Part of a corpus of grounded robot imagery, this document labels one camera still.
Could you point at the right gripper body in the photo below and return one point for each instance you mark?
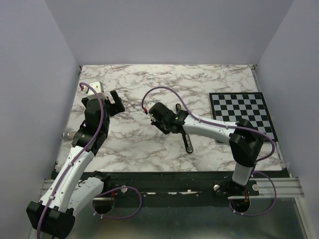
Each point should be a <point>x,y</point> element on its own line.
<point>160,126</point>

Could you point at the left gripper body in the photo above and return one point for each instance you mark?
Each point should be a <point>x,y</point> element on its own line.
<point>110,108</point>

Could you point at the black stapler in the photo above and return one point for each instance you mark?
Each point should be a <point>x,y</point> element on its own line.
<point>185,137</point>

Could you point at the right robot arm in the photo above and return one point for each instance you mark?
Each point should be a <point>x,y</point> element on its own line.
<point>244,141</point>

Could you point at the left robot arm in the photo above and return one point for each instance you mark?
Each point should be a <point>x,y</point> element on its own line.
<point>56,211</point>

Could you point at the glitter tube with black cap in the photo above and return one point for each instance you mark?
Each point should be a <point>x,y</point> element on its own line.
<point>68,135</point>

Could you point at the black and white chessboard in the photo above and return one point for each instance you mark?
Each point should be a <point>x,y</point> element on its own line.
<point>250,106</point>

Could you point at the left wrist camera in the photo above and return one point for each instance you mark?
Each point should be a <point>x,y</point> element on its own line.
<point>95,88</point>

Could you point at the aluminium frame rail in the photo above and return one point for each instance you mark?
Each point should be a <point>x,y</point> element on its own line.
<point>277,211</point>

